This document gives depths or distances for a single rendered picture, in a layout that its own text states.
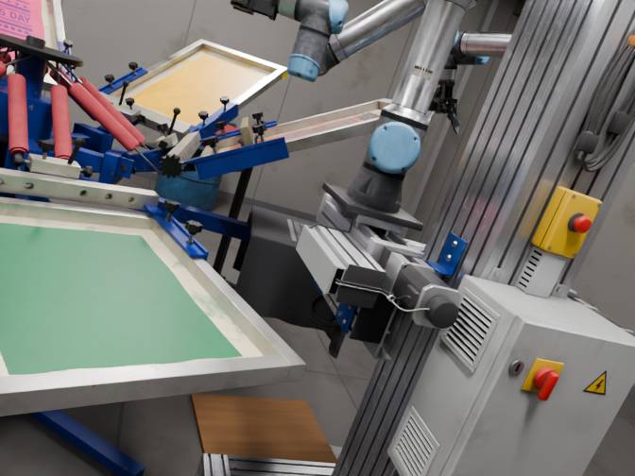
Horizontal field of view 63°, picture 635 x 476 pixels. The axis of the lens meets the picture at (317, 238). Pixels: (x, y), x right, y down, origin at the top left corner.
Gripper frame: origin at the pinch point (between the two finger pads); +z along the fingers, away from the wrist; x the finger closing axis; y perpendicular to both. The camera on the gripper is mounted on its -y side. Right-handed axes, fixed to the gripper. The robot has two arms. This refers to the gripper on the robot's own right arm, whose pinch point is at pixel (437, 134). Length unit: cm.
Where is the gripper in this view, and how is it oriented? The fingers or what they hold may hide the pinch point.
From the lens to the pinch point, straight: 213.2
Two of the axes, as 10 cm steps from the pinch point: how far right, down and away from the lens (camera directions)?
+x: 9.9, -0.1, 1.3
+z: -0.3, 9.5, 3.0
